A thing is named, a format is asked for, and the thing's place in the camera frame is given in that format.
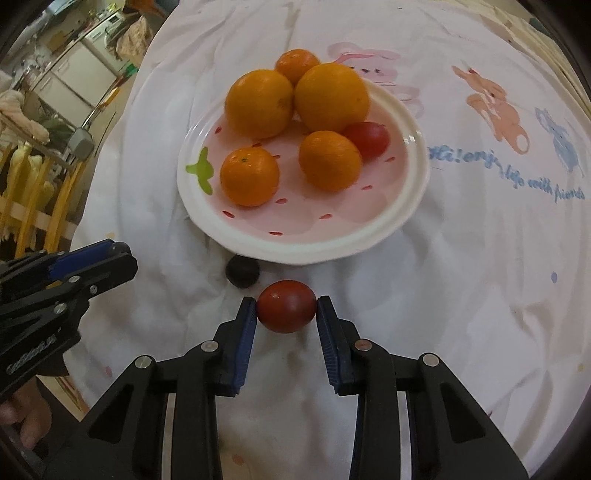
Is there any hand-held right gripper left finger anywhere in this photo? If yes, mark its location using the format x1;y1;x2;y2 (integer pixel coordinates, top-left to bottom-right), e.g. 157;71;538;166
44;296;258;480

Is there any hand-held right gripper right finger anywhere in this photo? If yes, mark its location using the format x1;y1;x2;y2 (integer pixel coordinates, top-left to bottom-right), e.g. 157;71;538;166
315;295;529;480

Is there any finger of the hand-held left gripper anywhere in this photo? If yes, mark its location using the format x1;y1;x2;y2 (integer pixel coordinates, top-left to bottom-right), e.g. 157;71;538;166
44;255;138;319
0;240;132;289

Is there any red cherry tomato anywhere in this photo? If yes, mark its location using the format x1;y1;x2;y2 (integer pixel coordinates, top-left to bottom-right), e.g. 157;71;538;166
342;121;391;161
257;280;318;334

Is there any dark purple grape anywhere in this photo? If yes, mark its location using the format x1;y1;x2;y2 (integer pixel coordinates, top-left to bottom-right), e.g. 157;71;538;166
225;255;260;290

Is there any pink strawberry pattern plate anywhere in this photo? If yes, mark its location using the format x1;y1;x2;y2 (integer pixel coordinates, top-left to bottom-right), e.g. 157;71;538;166
177;76;432;266

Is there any small mandarin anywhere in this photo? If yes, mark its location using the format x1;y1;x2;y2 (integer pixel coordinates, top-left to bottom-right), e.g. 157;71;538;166
298;130;363;192
275;48;321;86
220;147;280;208

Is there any large orange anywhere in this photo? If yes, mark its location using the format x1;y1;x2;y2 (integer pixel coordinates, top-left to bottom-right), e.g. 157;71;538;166
225;69;295;140
294;62;371;134

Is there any person's left hand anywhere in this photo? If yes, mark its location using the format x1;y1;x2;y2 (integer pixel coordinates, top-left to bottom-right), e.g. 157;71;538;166
0;381;52;450

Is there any yellow wooden rack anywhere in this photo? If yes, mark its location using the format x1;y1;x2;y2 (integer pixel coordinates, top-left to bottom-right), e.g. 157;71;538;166
0;143;88;259

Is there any grey metal stand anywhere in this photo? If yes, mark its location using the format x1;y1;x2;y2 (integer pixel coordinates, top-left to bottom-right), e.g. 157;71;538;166
67;88;125;160

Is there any white cartoon printed bed sheet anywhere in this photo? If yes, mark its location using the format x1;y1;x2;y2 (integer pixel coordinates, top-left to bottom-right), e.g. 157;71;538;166
69;0;591;480

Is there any pale pink towel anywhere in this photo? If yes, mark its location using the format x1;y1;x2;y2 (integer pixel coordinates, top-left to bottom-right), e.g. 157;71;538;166
0;90;51;144

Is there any white base cabinet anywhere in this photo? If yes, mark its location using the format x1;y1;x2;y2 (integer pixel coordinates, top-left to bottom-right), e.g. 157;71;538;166
51;44;116;121

